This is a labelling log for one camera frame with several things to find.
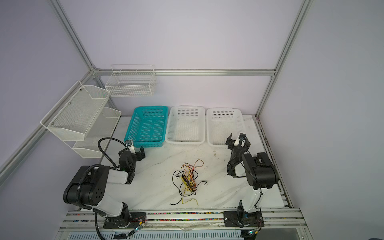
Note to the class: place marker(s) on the middle white plastic basket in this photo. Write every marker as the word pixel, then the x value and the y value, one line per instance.
pixel 186 126

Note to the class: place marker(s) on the right white plastic basket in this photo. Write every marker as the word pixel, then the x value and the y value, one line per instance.
pixel 221 122

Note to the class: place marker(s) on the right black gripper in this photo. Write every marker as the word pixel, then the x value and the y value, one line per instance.
pixel 237 146

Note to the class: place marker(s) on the white wire wall basket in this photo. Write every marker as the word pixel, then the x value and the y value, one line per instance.
pixel 132 81

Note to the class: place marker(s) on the white mesh shelf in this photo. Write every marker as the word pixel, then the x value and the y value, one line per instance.
pixel 72 118
pixel 103 127

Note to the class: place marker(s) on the upper white mesh shelf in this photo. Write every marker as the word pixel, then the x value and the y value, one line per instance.
pixel 72 118

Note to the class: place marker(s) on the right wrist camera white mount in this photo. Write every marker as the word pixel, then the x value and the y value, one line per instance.
pixel 238 142

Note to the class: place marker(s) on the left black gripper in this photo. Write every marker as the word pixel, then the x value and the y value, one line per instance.
pixel 137 153

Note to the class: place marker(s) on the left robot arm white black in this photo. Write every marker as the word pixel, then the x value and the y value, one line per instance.
pixel 87 189

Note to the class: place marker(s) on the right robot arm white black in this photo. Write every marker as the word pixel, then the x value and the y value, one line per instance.
pixel 260 174

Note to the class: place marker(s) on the aluminium frame back bar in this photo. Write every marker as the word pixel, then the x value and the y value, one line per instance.
pixel 192 72

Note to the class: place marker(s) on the teal plastic basket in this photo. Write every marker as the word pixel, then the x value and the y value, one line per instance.
pixel 147 127

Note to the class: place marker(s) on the white plastic basket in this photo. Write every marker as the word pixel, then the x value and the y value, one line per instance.
pixel 186 126
pixel 221 122

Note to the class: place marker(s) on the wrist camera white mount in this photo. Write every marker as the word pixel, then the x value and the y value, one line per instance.
pixel 129 146
pixel 238 142

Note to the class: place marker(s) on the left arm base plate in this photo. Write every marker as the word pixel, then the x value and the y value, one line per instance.
pixel 120 223

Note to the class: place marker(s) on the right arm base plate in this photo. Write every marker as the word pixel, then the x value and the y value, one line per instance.
pixel 235 219

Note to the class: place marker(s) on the lower white mesh shelf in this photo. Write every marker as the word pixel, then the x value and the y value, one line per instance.
pixel 103 127

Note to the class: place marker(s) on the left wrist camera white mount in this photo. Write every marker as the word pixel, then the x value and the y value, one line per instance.
pixel 129 146

